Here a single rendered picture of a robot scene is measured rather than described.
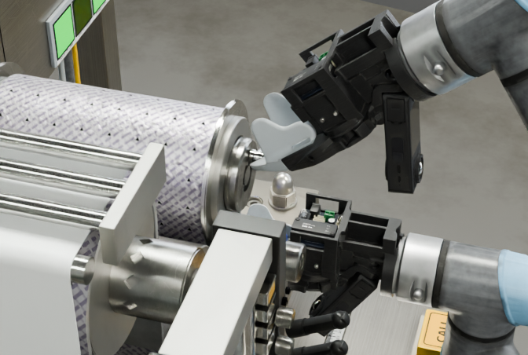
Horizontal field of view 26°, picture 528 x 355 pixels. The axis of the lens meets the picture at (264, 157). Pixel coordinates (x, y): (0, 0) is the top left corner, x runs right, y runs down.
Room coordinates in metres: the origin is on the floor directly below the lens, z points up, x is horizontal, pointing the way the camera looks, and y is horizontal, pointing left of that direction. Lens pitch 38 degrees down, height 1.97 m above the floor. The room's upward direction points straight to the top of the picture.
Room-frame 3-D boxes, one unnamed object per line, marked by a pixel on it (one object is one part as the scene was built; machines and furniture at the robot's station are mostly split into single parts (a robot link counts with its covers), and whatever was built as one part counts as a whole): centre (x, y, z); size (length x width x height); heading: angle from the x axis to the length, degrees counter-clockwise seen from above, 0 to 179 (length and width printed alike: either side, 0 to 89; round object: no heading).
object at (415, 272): (0.91, -0.17, 1.11); 0.08 x 0.05 x 0.08; 164
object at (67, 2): (1.37, 0.24, 1.19); 0.25 x 0.01 x 0.07; 164
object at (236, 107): (0.91, 0.04, 1.25); 0.15 x 0.01 x 0.15; 164
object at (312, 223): (0.93, -0.09, 1.12); 0.12 x 0.08 x 0.09; 74
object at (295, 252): (0.85, -0.03, 1.18); 0.04 x 0.02 x 0.04; 164
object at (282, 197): (1.12, -0.02, 1.05); 0.04 x 0.04 x 0.04
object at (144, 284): (0.66, 0.08, 1.34); 0.06 x 0.06 x 0.06; 74
